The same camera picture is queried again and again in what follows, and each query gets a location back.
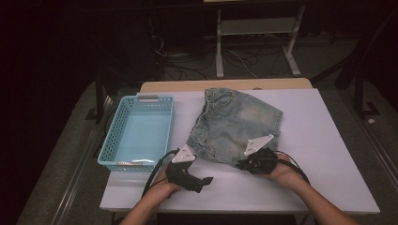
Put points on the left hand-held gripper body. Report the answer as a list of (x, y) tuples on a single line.
[(181, 175)]

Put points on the person's right hand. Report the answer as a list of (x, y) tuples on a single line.
[(287, 175)]

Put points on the faded denim shorts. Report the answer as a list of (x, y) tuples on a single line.
[(234, 122)]

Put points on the small white round knob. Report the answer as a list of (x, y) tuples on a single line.
[(371, 121)]

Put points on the person's left hand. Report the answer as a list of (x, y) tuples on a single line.
[(161, 190)]

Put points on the light blue plastic basket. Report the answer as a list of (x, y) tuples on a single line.
[(140, 137)]

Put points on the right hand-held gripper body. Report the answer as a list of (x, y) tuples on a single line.
[(261, 162)]

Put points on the metal floor rail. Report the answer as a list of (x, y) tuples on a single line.
[(71, 187)]

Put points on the white metal stand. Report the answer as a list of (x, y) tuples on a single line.
[(256, 26)]

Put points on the black metal stand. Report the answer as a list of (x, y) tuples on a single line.
[(99, 100), (359, 93)]

